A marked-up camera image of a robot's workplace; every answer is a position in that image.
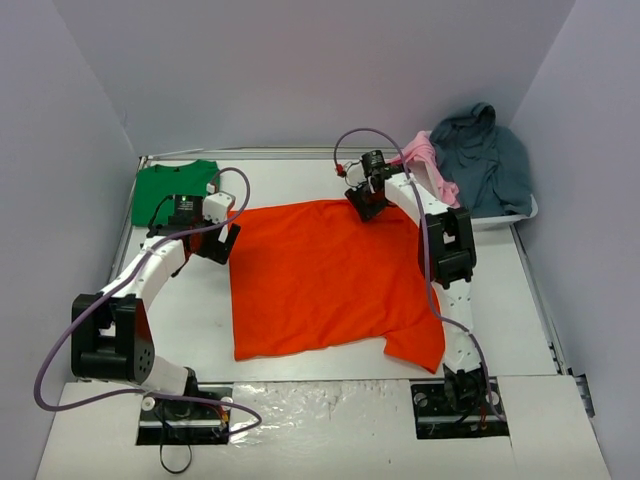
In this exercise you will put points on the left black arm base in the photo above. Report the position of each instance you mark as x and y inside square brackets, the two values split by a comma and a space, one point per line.
[173, 423]

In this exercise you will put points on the orange t-shirt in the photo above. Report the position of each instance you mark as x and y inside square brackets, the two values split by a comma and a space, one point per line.
[312, 275]

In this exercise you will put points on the green folded t-shirt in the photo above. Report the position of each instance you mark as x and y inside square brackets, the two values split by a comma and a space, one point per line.
[156, 182]

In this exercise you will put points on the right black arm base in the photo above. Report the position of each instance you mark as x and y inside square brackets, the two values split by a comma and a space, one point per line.
[436, 419]

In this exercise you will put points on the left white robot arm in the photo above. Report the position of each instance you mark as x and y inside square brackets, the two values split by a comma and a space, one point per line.
[114, 342]

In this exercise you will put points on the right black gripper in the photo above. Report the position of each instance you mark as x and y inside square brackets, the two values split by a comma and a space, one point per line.
[367, 204]

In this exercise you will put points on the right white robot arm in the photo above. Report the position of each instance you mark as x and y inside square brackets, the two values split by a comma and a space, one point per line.
[447, 258]

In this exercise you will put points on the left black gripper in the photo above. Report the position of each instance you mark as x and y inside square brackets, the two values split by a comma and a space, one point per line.
[220, 245]

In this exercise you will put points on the pink t-shirt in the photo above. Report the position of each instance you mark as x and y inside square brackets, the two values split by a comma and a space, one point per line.
[420, 156]

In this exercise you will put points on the white plastic basket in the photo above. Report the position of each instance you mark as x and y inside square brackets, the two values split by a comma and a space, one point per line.
[500, 220]

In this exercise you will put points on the blue-grey t-shirt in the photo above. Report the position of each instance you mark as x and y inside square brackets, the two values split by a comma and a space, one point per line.
[487, 162]

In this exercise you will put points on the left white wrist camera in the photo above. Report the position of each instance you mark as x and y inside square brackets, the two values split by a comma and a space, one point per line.
[217, 204]

